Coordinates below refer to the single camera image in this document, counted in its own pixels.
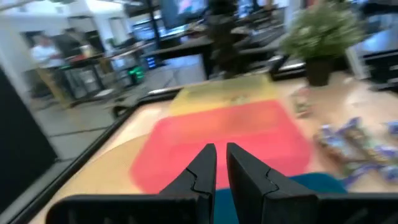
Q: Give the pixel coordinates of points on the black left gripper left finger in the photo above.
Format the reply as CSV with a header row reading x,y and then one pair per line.
x,y
202,180

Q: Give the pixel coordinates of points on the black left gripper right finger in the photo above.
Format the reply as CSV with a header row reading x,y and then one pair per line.
x,y
258,186

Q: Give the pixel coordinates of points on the blue wrapper granola bar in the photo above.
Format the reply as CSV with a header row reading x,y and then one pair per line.
x,y
392,127
337,137
368,172

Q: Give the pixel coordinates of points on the brown wrapper granola bar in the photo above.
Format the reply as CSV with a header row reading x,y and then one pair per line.
x,y
301,102

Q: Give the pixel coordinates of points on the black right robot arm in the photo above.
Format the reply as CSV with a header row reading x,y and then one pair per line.
x,y
225,40

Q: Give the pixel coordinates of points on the red plastic bin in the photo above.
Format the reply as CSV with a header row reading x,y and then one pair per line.
x,y
174,149

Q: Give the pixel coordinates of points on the blue plastic bin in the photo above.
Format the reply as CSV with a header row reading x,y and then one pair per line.
x,y
320,183

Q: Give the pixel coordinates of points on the yellow plastic bin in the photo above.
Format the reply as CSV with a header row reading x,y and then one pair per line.
x,y
217,93

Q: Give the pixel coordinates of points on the green object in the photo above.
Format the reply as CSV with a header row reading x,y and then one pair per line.
x,y
136,74

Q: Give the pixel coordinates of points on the black office desk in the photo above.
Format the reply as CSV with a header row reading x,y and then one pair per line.
x,y
186,46

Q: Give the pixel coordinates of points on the green potted artificial plant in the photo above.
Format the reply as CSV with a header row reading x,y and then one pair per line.
x,y
320,34

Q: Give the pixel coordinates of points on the computer monitor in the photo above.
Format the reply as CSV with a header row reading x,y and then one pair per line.
x,y
186,12

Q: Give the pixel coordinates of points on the black panel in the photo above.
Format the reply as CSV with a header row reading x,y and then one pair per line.
x,y
21,140

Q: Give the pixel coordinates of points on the person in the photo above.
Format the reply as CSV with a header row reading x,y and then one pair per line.
x,y
46,56

